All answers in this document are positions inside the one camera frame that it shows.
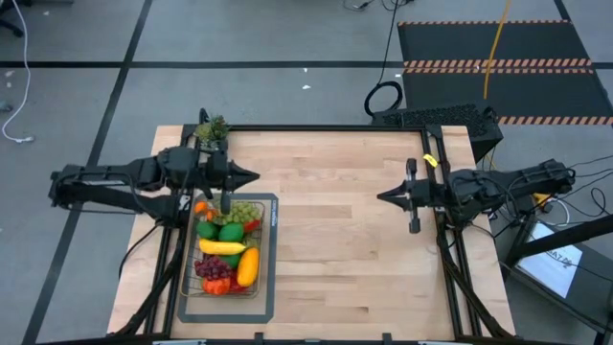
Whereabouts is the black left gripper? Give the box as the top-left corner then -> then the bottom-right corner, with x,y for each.
205,150 -> 261,215

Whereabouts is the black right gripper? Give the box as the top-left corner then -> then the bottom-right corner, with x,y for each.
375,157 -> 449,235

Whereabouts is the green grape bunch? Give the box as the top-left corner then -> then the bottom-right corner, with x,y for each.
213,200 -> 262,226

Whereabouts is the orange tangerine cluster with leaves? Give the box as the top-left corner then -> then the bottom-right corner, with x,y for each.
193,199 -> 219,222

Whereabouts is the large smooth green lime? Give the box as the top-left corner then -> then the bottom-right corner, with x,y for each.
218,221 -> 245,244

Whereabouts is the round green fruit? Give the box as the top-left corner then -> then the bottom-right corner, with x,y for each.
195,220 -> 220,242

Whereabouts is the yellow banana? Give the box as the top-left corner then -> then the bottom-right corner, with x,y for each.
197,238 -> 248,257

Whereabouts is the yellow orange oblong fruit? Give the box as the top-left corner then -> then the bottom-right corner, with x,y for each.
236,246 -> 261,288

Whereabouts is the red grape bunch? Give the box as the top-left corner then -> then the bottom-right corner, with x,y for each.
193,255 -> 234,282

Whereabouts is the orange bumpy pumpkin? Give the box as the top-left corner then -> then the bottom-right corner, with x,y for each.
202,276 -> 232,297

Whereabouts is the potted green succulent plant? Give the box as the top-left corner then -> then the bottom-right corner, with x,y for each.
194,113 -> 231,152

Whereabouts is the black mesh computer tower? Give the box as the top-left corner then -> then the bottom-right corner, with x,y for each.
371,103 -> 504,160

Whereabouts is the black hazard-striped floor mat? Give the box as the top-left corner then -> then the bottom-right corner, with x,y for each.
397,19 -> 594,68
402,66 -> 613,127

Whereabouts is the white paper sheet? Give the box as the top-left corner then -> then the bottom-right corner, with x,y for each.
516,222 -> 583,299

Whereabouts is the black diagonal beam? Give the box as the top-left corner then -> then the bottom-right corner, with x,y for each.
502,214 -> 613,269

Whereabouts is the dark grey platform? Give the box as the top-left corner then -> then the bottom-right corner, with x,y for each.
492,215 -> 613,345

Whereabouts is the black office chair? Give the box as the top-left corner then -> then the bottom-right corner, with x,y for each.
0,0 -> 25,38

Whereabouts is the bronze wire basket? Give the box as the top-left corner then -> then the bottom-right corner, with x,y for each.
180,198 -> 267,299

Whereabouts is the black hanging cable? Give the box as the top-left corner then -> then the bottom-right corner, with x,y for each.
363,0 -> 404,117

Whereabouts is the yellow hanging cable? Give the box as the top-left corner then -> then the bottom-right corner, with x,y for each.
483,0 -> 512,100

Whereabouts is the white floor cable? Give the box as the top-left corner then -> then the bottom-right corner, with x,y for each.
2,0 -> 34,145

